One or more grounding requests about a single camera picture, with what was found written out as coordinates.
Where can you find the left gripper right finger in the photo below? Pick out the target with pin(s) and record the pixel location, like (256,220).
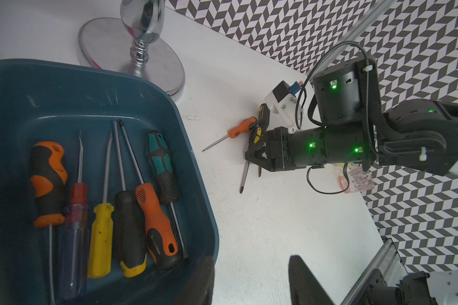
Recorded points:
(304,287)

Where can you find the small orange handle screwdriver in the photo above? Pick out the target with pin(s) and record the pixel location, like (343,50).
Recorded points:
(245,126)

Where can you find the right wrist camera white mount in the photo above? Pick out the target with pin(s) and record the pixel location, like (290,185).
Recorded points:
(282,100)

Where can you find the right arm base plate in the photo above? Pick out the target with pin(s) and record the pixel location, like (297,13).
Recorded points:
(412,289)

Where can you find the chrome glass holder stand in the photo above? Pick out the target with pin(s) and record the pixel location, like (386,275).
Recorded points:
(132,45)

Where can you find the orange black short screwdriver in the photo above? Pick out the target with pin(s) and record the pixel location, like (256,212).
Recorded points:
(48,176)

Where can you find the yellow handle screwdriver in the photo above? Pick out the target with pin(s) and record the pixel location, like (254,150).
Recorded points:
(102,228)

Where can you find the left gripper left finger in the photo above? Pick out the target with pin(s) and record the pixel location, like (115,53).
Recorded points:
(199,288)

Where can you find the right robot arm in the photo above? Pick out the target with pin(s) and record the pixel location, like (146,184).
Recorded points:
(419,134)

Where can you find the black yellow phillips screwdriver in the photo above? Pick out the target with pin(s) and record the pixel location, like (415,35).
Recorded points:
(254,137)

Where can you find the black yellow long screwdriver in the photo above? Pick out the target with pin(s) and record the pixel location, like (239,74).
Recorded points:
(263,118)

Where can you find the teal plastic storage box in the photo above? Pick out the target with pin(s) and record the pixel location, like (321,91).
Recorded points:
(47,101)

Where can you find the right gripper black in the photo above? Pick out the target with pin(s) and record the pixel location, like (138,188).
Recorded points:
(281,151)

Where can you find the orange black large screwdriver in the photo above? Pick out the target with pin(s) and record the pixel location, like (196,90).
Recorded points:
(160,237)

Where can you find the blue transparent handle screwdriver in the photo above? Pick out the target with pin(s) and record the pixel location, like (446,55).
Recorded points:
(75,245)

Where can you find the black orange-tipped screwdriver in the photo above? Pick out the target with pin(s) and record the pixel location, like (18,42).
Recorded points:
(131,244)

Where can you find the pink transparent cup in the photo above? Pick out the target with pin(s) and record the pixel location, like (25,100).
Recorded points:
(360,181)

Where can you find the aluminium front rail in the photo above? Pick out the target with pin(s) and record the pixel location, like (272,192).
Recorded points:
(385,269)

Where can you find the green black handle screwdriver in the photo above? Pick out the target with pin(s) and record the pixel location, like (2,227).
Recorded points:
(159,155)

